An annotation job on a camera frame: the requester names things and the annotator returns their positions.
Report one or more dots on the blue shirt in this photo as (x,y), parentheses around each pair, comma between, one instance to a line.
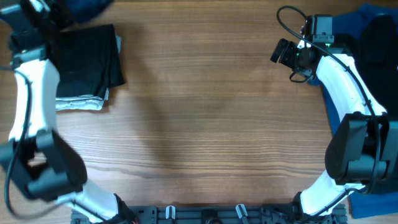
(383,199)

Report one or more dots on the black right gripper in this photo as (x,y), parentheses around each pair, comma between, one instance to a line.
(285,58)

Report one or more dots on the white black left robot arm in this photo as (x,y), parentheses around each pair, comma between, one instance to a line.
(36,159)

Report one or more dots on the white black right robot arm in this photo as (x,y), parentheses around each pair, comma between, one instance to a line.
(333,69)

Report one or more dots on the blue denim shorts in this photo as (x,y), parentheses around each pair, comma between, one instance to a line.
(83,11)

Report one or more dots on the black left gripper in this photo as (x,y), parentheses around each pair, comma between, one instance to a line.
(57,7)

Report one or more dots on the folded black garment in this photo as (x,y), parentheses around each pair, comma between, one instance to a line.
(89,62)

